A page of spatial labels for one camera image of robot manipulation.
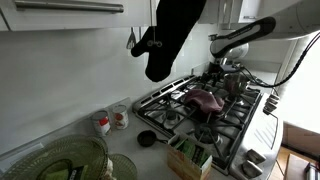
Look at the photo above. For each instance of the stainless steel gas stove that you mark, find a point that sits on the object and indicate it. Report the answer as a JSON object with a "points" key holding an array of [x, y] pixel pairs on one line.
{"points": [[244, 139]]}

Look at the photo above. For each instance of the red labelled tin can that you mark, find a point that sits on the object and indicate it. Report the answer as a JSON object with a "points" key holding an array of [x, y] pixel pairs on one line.
{"points": [[101, 123]]}

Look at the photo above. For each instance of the small black cast-iron pan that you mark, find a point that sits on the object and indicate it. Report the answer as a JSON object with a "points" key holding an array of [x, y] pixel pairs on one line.
{"points": [[148, 137]]}

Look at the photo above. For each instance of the white upper cabinet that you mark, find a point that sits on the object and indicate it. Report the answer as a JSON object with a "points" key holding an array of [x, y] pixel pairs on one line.
{"points": [[33, 15]]}

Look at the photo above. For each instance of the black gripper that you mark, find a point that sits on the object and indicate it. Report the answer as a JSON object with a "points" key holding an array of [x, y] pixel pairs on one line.
{"points": [[224, 66]]}

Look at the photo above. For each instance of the small green wire basket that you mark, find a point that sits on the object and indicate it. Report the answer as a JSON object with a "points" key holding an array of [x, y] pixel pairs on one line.
{"points": [[123, 167]]}

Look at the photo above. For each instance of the pink cloth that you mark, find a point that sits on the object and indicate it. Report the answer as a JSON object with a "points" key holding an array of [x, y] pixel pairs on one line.
{"points": [[204, 100]]}

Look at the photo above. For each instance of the black oven mitt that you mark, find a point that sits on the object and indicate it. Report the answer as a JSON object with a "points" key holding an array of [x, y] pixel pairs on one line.
{"points": [[175, 20]]}

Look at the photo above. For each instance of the large green wire basket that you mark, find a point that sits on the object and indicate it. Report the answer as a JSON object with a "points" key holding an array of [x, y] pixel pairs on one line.
{"points": [[65, 153]]}

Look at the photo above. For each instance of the hanging metal spatula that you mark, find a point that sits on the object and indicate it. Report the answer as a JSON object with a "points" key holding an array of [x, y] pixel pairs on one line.
{"points": [[131, 40]]}

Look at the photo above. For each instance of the orange tea box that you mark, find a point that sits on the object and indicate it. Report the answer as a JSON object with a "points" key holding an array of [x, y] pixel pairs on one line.
{"points": [[188, 158]]}

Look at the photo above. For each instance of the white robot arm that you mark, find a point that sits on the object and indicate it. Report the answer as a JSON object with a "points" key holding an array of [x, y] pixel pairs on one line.
{"points": [[298, 20]]}

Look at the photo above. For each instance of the stainless steel pot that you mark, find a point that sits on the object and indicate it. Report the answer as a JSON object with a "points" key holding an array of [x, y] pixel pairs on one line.
{"points": [[235, 83]]}

